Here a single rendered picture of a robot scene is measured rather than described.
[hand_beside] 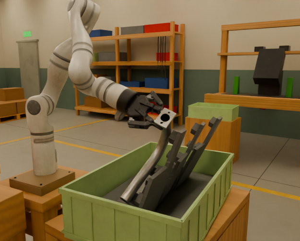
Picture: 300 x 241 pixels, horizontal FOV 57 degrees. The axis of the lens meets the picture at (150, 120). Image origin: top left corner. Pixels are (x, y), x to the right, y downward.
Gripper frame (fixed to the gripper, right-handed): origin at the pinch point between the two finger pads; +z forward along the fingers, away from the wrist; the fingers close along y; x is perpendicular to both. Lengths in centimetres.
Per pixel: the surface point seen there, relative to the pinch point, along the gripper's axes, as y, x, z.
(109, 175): -15.8, 34.4, -17.1
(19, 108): 70, 488, -505
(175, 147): -3.3, 5.2, 6.0
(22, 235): -51, 34, -30
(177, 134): -0.7, 2.5, 5.3
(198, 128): 11.1, 16.4, 6.4
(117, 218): -28.1, 11.2, 2.1
